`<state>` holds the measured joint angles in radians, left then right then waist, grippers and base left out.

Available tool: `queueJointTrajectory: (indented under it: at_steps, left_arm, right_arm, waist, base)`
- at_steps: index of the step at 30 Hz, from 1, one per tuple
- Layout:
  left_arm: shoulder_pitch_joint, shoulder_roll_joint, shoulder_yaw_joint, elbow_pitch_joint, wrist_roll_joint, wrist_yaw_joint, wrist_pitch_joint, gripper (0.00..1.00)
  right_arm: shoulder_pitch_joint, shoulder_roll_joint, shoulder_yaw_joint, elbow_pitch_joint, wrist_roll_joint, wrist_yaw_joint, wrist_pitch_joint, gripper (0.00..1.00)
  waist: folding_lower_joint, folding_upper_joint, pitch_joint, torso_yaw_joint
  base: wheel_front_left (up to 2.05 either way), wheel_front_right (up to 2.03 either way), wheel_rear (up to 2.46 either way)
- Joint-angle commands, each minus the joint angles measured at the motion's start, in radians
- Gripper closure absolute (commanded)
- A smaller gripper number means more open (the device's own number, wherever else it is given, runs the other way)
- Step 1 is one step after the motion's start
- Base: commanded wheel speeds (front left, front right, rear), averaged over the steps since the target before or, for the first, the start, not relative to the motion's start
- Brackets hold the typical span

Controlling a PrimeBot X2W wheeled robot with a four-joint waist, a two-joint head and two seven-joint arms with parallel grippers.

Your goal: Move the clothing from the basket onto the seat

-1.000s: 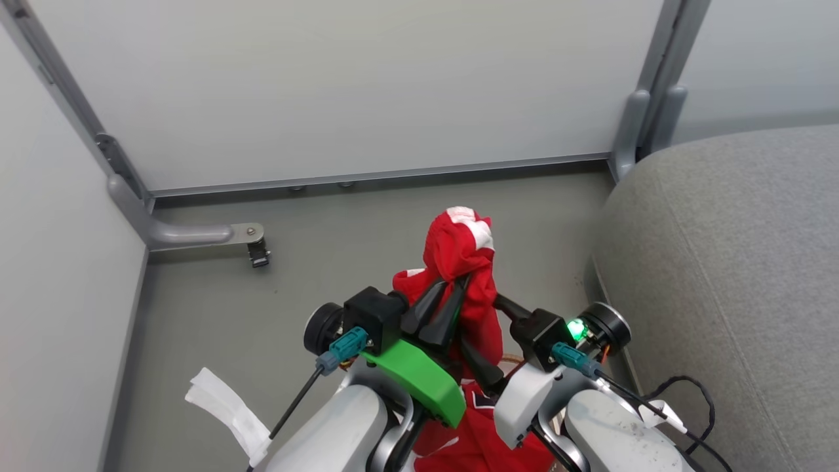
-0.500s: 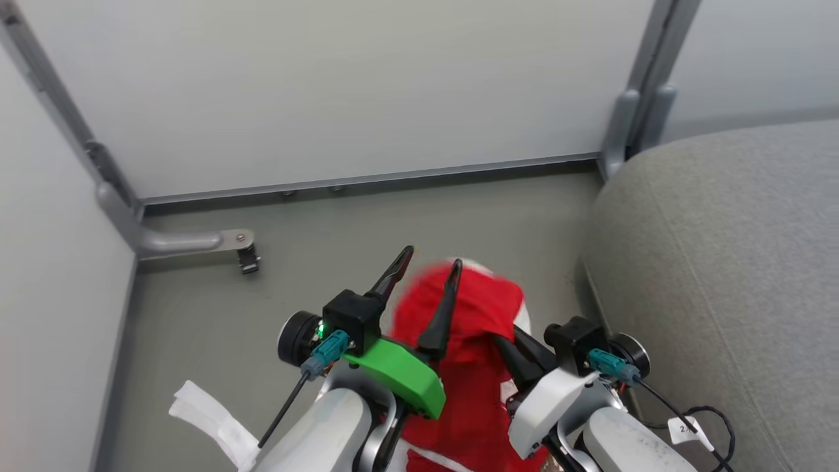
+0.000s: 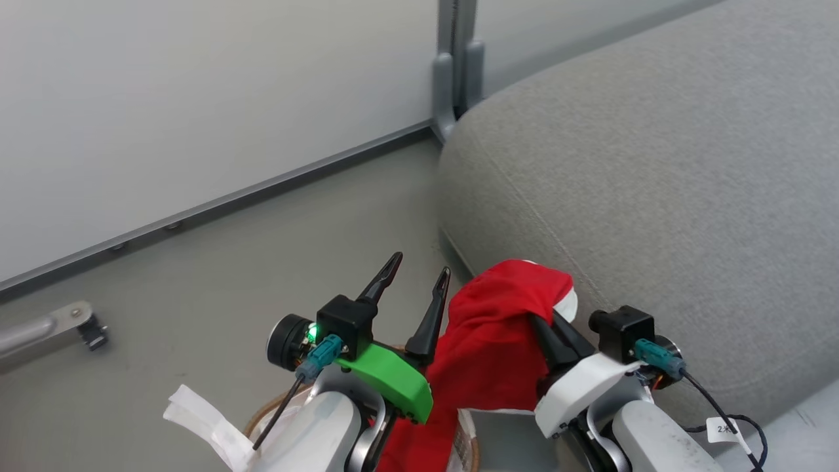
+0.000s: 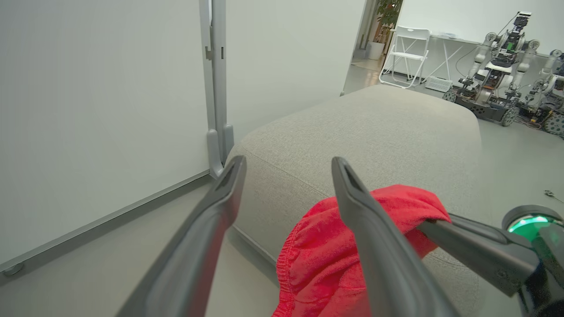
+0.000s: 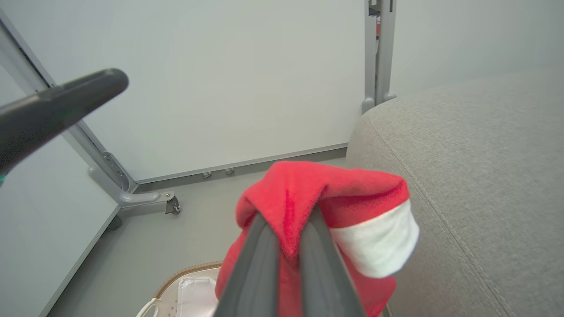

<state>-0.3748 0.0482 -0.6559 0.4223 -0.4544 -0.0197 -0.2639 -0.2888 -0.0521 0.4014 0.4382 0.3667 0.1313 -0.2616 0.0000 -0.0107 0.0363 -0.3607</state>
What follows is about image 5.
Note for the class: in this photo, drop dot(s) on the grey upright partition post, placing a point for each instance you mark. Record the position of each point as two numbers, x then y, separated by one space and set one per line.
386 53

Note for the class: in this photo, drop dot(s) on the narrow white partition panel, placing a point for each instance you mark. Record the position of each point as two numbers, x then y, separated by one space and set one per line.
35 229

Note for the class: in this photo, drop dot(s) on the grey partition post with foot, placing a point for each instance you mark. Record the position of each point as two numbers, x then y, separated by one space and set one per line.
99 157

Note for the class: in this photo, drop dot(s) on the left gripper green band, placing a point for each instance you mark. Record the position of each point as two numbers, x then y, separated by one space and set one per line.
2 180

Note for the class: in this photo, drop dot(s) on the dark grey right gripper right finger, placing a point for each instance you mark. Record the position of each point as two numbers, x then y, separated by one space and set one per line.
324 273

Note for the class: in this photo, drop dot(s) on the white cloth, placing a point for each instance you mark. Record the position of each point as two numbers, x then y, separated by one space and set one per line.
198 296

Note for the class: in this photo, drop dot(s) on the beige woven laundry basket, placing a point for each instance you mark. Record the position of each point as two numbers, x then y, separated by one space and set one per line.
169 291

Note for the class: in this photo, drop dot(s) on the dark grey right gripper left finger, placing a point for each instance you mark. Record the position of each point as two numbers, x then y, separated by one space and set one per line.
255 273

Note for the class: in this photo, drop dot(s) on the grey fabric sofa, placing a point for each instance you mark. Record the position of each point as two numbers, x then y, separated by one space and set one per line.
484 176

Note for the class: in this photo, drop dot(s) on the wide white partition panel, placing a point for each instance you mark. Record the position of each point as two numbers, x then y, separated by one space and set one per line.
220 88

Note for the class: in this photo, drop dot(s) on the red garment with white cuff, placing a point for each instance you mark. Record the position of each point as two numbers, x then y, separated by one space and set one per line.
299 189

